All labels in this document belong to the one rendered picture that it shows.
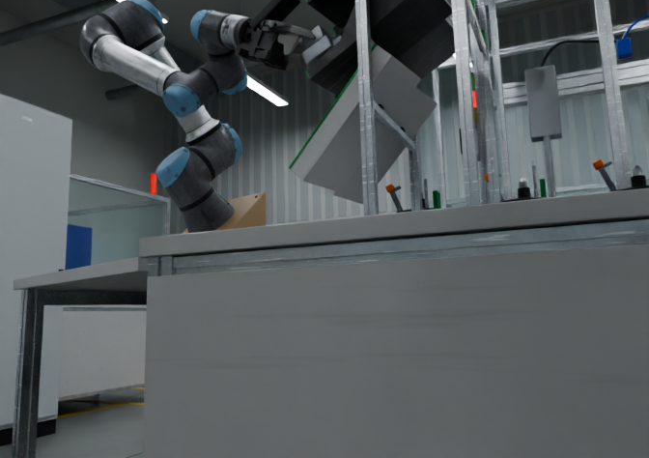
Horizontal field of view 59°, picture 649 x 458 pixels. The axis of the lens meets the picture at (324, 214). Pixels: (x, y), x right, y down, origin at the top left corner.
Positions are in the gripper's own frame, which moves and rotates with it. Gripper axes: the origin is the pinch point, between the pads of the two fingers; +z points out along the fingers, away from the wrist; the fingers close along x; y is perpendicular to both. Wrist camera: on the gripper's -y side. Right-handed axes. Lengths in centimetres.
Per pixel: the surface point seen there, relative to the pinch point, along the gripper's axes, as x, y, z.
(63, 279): 9, 69, -41
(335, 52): 4.2, 3.2, 8.5
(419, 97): -14.9, 3.7, 18.4
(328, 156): 2.1, 22.0, 13.6
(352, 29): 4.3, -1.6, 10.4
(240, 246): 30, 39, 24
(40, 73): -423, 22, -886
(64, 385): -201, 251, -295
